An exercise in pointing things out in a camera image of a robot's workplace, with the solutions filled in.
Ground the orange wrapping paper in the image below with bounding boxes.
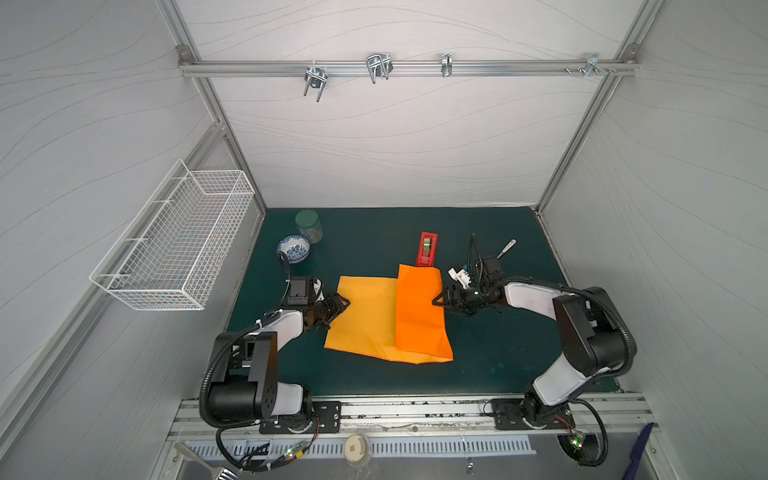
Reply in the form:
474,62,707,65
324,264,454,365

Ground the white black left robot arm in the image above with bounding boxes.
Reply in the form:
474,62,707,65
199,292,351,429

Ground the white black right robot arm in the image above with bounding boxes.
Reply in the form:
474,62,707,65
432,276,637,429

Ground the red tape dispenser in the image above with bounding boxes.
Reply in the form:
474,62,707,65
416,232,438,267

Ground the blue white ceramic bowl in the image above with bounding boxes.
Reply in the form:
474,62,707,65
276,235,311,265

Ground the green lidded glass jar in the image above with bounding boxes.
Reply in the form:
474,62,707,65
294,209,323,244

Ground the round white puck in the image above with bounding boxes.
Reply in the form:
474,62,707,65
343,433,372,468

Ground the metal u-bolt clamp left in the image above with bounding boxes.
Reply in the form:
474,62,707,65
303,65,328,102

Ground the metal u-bolt clamp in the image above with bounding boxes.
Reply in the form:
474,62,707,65
365,53,393,84
303,65,328,102

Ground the metal u-bolt clamp middle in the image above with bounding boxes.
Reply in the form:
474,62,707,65
365,53,393,84

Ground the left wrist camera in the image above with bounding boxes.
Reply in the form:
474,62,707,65
286,277,311,308

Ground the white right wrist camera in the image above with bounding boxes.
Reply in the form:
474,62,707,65
448,266,473,290

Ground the fork with white handle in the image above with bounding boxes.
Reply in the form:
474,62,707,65
496,238,517,259

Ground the white wire basket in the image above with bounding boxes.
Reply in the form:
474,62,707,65
89,159,255,311

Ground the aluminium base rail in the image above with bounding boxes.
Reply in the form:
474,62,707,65
167,392,658,436

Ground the blue handled tool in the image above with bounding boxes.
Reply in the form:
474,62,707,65
622,423,655,480

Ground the metal ring clamp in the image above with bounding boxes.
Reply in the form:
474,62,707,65
441,53,453,78

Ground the metal bracket clamp right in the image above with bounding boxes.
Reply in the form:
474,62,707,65
563,53,618,78

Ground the aluminium cross rail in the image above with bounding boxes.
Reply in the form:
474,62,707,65
179,56,641,78

